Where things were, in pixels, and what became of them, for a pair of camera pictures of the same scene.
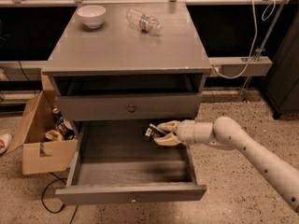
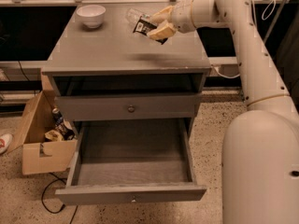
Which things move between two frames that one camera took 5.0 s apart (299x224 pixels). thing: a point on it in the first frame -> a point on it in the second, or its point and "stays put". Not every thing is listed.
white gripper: [185, 132] -> [181, 17]
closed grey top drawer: [104, 107] stays put
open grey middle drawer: [118, 161] stays put
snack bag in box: [53, 134] stays put
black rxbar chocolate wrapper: [151, 132] -> [146, 24]
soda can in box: [58, 116] stays put
